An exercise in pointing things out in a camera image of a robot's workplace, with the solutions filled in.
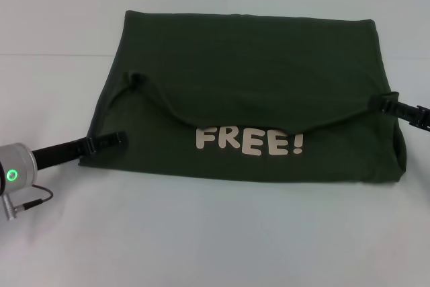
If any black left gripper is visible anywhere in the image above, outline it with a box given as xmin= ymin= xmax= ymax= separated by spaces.
xmin=31 ymin=131 xmax=129 ymax=171

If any dark green shirt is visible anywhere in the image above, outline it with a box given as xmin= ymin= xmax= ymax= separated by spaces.
xmin=77 ymin=10 xmax=408 ymax=184

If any red black cable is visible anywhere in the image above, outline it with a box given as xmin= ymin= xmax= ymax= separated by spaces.
xmin=15 ymin=184 xmax=54 ymax=210

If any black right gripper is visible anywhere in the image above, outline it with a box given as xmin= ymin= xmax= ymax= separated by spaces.
xmin=368 ymin=95 xmax=430 ymax=133

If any silver connector plug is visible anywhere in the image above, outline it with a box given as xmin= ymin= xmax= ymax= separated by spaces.
xmin=1 ymin=194 xmax=18 ymax=222

